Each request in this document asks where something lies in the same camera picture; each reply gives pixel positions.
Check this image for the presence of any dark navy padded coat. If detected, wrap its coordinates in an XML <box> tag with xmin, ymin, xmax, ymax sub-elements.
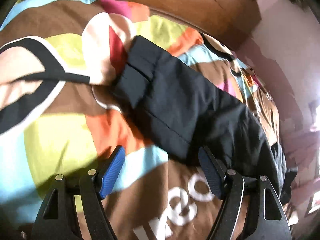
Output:
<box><xmin>112</xmin><ymin>36</ymin><xmax>296</xmax><ymax>204</ymax></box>

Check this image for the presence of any colourful monkey print bedspread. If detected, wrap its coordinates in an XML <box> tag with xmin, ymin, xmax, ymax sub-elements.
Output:
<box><xmin>1</xmin><ymin>0</ymin><xmax>279</xmax><ymax>239</ymax></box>

